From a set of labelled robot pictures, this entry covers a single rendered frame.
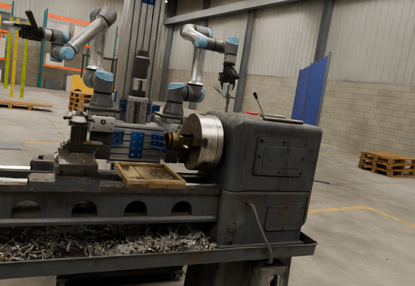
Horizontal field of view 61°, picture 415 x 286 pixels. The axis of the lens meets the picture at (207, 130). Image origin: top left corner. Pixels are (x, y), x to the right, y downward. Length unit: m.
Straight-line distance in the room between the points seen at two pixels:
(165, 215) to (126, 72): 1.15
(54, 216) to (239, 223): 0.93
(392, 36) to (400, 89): 1.83
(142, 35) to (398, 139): 10.77
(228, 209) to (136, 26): 1.41
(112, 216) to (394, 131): 11.45
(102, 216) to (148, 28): 1.39
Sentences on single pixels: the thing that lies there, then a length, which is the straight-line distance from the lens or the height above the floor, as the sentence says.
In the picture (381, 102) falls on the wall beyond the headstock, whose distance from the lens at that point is 12.99.
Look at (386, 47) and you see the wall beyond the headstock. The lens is 13.32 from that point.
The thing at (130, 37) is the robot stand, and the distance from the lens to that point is 2.60.
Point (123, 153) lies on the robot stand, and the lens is 2.42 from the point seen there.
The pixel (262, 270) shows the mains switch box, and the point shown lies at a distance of 2.14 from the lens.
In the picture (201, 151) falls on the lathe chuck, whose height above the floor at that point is 1.06.
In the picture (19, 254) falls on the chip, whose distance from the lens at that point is 1.83.
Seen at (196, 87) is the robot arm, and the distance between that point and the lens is 2.52.
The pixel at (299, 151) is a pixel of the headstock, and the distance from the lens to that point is 2.06.
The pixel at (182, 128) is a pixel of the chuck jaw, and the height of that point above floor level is 1.14.
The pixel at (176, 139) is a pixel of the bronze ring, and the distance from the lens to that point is 1.87.
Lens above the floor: 1.37
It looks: 7 degrees down
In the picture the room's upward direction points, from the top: 8 degrees clockwise
